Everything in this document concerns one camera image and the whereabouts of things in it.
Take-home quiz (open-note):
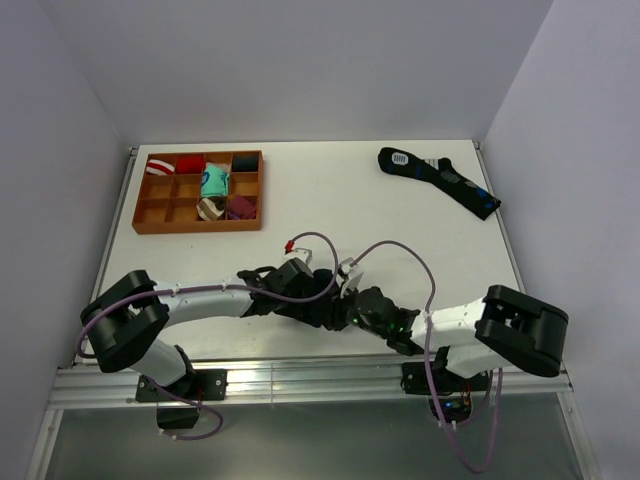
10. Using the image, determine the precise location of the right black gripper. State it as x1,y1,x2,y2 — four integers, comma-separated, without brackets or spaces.
310,280,389,339

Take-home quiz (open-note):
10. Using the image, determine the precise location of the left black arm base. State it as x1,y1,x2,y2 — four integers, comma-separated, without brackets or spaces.
135,369,227,432

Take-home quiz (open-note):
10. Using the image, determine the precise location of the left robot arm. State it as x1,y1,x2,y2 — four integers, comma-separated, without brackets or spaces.
78,257,337,399

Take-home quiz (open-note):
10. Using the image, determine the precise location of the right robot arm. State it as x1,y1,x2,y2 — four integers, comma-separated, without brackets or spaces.
327,285,569,390

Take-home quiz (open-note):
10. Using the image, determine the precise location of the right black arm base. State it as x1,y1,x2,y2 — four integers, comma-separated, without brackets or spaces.
401,357,491,419

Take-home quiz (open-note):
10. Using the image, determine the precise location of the purple sock roll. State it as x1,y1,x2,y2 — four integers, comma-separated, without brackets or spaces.
227,195,257,220

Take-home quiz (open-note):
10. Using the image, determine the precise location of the brown white sock roll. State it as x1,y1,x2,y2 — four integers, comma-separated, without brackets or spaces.
196,196,227,221

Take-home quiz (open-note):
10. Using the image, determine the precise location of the dark navy sock roll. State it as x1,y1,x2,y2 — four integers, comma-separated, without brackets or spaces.
232,154,260,173

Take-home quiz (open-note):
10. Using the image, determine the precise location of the teal sock roll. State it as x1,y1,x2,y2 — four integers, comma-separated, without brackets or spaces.
200,164,230,197

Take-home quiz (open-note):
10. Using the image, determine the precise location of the red white striped sock roll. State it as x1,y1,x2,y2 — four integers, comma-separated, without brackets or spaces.
145,159,175,176

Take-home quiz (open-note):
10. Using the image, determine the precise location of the brown wooden organizer tray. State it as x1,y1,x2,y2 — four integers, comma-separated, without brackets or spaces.
132,150,265,234

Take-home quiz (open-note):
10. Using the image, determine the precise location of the black blue patterned sock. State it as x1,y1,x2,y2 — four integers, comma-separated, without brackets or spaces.
377,147,501,220

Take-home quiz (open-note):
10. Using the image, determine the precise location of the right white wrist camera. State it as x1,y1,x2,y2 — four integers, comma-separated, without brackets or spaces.
338,257,364,299

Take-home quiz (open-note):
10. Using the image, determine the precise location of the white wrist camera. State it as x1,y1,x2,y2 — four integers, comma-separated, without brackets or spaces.
283,240,313,265
338,257,364,299

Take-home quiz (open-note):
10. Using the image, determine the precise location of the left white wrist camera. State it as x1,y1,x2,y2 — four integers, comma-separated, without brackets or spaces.
283,240,313,265

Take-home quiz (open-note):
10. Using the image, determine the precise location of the aluminium table frame rail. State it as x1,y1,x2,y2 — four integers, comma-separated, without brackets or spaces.
47,349,574,411

